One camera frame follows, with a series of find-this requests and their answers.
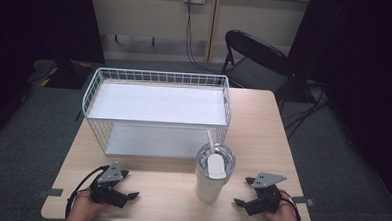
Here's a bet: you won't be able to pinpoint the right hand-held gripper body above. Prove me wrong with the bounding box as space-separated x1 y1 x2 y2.
244 171 287 218

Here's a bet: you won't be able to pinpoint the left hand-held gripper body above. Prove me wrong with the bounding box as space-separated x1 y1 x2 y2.
89 160 131 210

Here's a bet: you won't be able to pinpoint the cream tumbler cup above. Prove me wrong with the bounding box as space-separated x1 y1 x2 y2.
193 141 238 205

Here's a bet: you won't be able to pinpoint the beige drinking straw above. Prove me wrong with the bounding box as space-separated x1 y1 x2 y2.
204 129 217 155

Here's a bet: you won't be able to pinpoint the white wire shelf rack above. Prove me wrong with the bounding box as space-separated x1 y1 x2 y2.
79 67 235 162

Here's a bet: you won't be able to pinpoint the person's right hand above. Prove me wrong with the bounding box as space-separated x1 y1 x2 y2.
264 189 304 221

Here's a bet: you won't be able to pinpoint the person's left hand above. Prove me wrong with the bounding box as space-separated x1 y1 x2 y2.
67 188 110 221

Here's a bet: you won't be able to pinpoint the grey tape strip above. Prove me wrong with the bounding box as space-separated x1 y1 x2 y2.
291 195 315 208
36 187 64 200

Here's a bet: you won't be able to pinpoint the black folding chair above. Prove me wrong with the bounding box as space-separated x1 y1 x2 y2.
219 29 295 106

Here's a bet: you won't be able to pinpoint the dark stand base, yellow tape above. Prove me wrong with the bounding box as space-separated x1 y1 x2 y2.
27 56 99 91

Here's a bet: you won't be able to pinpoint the black curtain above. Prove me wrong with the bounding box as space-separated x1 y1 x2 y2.
0 0 109 154
280 0 392 203

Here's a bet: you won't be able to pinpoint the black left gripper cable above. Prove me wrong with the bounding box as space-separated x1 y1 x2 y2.
64 162 112 221

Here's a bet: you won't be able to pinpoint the red and black gripper cable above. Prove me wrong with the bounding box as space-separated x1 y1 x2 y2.
277 189 304 221

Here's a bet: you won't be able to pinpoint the black floor cables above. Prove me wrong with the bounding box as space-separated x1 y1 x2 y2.
281 81 334 141

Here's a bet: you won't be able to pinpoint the black wall socket cable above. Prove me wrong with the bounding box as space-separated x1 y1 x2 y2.
183 0 227 75

